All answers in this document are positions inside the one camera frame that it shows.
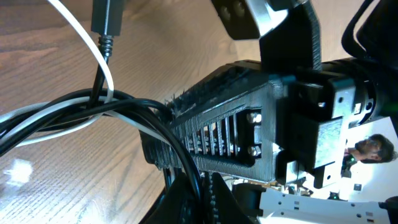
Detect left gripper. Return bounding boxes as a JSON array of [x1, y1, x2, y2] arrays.
[[197, 2, 382, 187]]

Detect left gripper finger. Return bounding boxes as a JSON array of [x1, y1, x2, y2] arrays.
[[139, 81, 292, 184]]

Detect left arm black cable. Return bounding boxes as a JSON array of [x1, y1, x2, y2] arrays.
[[341, 0, 374, 60]]

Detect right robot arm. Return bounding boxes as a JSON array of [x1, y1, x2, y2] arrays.
[[141, 173, 397, 224]]

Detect person in background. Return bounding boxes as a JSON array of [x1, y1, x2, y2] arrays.
[[341, 134, 397, 170]]

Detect black USB cable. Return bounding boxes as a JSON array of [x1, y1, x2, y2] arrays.
[[0, 0, 203, 203]]

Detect white USB cable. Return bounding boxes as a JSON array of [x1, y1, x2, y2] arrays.
[[0, 0, 170, 149]]

